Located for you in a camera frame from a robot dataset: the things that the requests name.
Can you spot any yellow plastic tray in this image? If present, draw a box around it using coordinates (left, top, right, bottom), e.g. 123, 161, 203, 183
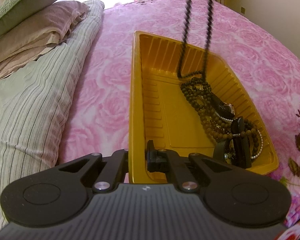
129, 31, 279, 184

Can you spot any white pearl necklace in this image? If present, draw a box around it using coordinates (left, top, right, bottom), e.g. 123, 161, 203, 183
214, 112, 264, 160

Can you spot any black wrist watch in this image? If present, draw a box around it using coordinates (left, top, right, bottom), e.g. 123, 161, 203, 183
211, 93, 235, 162

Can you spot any long brown bead necklace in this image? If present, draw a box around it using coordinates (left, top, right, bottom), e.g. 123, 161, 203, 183
177, 0, 243, 143

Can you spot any striped green quilt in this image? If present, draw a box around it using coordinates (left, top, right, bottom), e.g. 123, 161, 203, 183
0, 0, 104, 230

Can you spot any pink floral blanket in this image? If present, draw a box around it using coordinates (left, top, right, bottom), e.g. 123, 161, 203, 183
58, 0, 300, 226

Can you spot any mauve pillow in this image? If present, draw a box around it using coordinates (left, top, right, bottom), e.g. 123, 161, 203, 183
0, 1, 89, 79

